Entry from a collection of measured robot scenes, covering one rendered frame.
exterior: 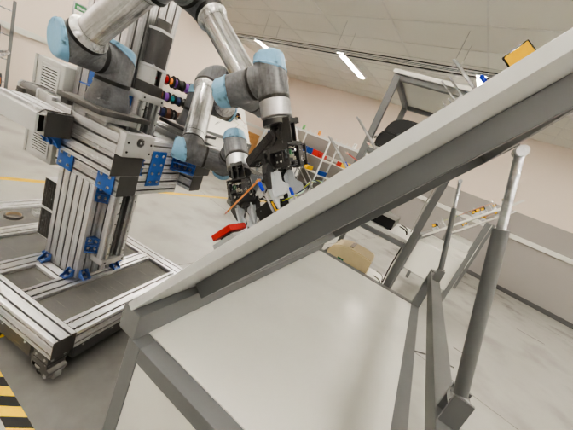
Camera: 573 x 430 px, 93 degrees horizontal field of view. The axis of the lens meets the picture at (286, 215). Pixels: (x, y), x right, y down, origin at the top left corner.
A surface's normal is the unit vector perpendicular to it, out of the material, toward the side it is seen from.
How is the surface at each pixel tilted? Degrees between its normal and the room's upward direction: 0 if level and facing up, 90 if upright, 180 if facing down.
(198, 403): 0
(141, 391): 90
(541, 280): 90
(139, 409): 90
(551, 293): 90
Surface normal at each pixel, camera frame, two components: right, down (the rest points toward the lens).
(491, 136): -0.46, 0.06
